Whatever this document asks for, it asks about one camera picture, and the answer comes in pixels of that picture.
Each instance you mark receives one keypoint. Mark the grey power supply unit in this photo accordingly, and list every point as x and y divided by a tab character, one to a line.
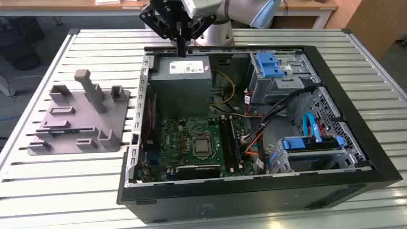
180	95

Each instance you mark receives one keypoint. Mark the black office chair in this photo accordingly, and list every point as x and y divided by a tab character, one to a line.
21	47

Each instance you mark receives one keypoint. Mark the black graphics card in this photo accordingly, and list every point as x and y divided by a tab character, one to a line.
196	171

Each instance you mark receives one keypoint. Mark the wooden desk white legs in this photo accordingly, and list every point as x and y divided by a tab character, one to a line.
62	6

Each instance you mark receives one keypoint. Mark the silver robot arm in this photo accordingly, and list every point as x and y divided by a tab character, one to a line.
218	33

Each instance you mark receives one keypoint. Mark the small white box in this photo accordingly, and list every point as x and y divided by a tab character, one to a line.
108	2

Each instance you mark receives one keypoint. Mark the hard disk in blue carrier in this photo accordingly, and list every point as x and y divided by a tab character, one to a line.
295	144

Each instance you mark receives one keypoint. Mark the wooden cabinet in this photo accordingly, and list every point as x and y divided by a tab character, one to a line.
377	23

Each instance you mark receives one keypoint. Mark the pale blue teach pendant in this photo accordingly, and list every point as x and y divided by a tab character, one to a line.
263	14

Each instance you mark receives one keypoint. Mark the black PC case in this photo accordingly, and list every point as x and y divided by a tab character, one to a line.
221	202

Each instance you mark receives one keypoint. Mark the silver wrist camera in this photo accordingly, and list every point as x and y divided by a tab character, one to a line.
202	8

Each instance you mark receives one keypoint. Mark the grey metal disk bay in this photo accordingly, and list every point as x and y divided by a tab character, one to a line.
345	157

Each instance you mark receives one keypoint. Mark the CPU socket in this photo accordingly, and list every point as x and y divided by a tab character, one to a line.
202	137

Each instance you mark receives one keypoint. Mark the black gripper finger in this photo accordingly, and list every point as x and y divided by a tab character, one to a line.
154	21
200	26

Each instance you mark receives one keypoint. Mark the green motherboard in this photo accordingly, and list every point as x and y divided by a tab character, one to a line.
170	136

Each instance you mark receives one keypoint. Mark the silver CPU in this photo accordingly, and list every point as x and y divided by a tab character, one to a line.
202	146

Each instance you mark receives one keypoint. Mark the grey plastic parts rack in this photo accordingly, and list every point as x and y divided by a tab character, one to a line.
78	119

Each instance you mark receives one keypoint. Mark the empty blue disk carrier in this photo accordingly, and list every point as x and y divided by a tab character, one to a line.
267	64

